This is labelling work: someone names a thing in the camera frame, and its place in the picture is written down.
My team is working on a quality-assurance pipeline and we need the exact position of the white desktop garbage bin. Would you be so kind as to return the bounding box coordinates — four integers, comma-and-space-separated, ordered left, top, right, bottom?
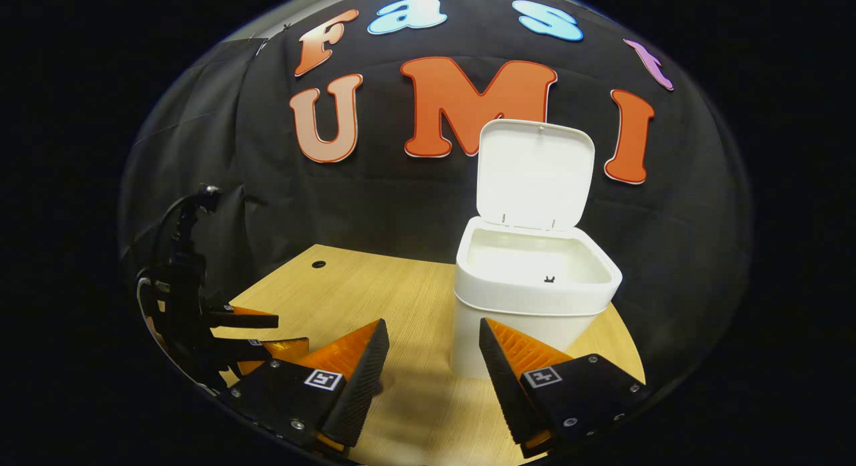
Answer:
451, 118, 624, 380

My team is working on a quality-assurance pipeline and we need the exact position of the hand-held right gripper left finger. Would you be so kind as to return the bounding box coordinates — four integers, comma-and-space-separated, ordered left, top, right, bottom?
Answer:
217, 318, 391, 453

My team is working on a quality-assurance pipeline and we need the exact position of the wooden desktop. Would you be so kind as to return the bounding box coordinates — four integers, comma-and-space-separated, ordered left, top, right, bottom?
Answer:
214, 244, 646, 466

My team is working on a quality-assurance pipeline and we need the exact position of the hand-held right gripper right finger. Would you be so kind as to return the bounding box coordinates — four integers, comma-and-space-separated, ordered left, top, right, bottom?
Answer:
478, 317, 648, 459

